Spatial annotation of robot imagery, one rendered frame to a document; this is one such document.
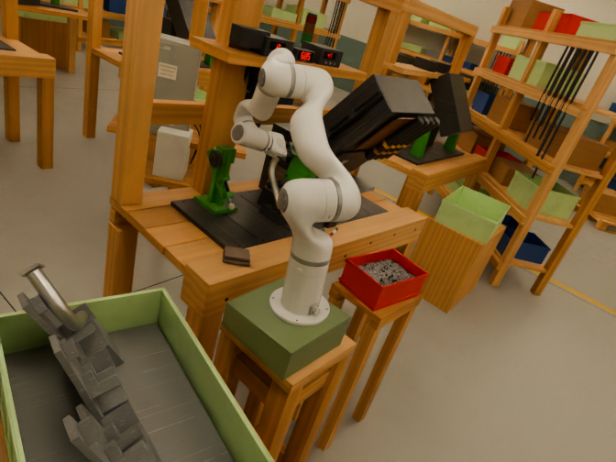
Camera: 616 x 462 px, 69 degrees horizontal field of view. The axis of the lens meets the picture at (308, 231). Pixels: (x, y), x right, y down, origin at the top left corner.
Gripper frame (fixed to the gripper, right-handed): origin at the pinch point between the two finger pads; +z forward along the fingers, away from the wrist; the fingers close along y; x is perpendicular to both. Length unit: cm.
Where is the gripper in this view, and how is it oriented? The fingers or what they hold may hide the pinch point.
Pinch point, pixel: (288, 149)
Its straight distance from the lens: 199.6
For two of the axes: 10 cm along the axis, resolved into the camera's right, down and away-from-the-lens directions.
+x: -8.0, 2.8, 5.3
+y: -1.9, -9.6, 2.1
